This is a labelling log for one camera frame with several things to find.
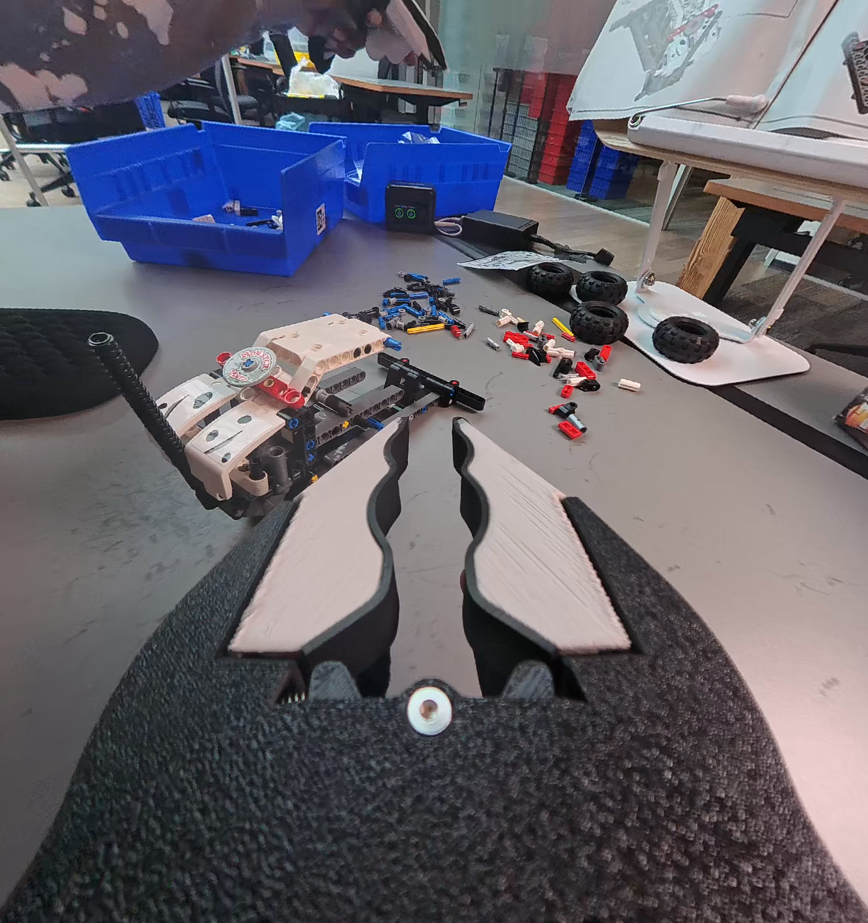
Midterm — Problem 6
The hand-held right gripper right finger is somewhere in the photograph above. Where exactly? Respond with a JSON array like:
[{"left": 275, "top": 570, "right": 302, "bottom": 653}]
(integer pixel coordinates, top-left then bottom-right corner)
[{"left": 452, "top": 418, "right": 633, "bottom": 697}]

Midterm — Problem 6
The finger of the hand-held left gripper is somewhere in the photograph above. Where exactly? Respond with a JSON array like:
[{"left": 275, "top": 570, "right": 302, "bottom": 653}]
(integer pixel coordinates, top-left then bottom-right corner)
[{"left": 387, "top": 0, "right": 449, "bottom": 72}]

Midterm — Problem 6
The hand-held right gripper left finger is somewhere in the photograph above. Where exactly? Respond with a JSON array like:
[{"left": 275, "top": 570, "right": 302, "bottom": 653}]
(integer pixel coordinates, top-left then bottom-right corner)
[{"left": 228, "top": 417, "right": 412, "bottom": 697}]

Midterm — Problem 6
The white black toy truck chassis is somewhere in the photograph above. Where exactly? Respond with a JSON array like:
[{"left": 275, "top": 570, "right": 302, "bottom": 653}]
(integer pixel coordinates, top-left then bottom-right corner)
[{"left": 88, "top": 313, "right": 487, "bottom": 522}]

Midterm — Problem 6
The grey round toy disc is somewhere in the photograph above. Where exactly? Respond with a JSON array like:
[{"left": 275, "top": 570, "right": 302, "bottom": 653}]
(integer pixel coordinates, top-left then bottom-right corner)
[{"left": 220, "top": 346, "right": 276, "bottom": 388}]

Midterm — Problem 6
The white sticker sheet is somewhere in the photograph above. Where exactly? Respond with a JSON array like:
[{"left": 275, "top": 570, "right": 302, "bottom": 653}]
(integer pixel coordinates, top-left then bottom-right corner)
[{"left": 457, "top": 251, "right": 559, "bottom": 274}]

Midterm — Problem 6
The grey desk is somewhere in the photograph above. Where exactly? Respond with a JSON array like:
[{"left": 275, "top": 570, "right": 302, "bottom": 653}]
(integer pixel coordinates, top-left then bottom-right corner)
[{"left": 0, "top": 176, "right": 868, "bottom": 923}]

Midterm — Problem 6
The wooden background table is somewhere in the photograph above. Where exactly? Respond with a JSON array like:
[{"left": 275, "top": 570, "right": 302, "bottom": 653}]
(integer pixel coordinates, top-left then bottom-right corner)
[{"left": 232, "top": 54, "right": 476, "bottom": 128}]

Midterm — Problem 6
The white plastic bag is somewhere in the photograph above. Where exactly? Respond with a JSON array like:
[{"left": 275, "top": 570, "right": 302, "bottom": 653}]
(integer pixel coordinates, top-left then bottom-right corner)
[{"left": 286, "top": 61, "right": 343, "bottom": 99}]

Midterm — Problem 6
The black power bank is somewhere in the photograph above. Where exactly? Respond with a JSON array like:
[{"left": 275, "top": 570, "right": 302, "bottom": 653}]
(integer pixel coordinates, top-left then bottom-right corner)
[{"left": 385, "top": 182, "right": 437, "bottom": 234}]

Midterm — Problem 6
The shelf of coloured bins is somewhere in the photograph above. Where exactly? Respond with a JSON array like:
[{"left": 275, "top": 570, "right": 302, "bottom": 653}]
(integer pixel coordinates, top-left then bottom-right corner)
[{"left": 502, "top": 72, "right": 640, "bottom": 200}]

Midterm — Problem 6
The black adapter box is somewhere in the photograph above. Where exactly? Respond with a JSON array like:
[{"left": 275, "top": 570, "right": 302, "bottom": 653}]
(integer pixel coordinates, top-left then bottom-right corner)
[{"left": 470, "top": 209, "right": 540, "bottom": 243}]

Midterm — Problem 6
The pile of red white parts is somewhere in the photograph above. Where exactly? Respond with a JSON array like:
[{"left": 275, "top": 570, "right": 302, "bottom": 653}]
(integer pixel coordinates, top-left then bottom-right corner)
[{"left": 477, "top": 303, "right": 644, "bottom": 442}]

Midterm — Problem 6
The blue plastic bin with tag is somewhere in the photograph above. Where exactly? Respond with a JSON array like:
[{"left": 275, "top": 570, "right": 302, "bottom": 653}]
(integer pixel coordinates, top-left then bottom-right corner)
[{"left": 66, "top": 121, "right": 347, "bottom": 279}]

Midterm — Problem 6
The black toy tyre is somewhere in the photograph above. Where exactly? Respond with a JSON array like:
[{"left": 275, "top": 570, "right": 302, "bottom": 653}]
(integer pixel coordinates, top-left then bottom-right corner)
[
  {"left": 574, "top": 270, "right": 630, "bottom": 306},
  {"left": 569, "top": 301, "right": 631, "bottom": 346},
  {"left": 526, "top": 261, "right": 576, "bottom": 299},
  {"left": 652, "top": 317, "right": 720, "bottom": 365}
]

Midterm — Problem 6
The pile of blue black pins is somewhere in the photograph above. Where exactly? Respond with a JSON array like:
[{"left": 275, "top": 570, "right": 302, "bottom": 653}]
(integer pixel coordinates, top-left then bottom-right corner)
[{"left": 344, "top": 270, "right": 478, "bottom": 340}]

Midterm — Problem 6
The open instruction booklet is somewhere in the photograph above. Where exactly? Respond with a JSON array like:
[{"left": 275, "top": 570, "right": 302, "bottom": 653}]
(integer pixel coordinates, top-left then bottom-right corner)
[{"left": 567, "top": 0, "right": 868, "bottom": 143}]

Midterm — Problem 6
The white book stand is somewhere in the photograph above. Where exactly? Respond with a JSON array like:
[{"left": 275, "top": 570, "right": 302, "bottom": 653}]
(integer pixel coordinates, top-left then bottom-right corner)
[{"left": 625, "top": 112, "right": 868, "bottom": 388}]

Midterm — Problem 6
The black office chair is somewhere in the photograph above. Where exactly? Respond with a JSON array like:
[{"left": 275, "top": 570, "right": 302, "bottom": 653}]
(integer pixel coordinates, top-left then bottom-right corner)
[{"left": 0, "top": 108, "right": 79, "bottom": 208}]

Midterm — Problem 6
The black cable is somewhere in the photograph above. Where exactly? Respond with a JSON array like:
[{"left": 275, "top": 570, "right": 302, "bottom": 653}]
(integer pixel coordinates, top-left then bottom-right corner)
[{"left": 528, "top": 234, "right": 617, "bottom": 268}]

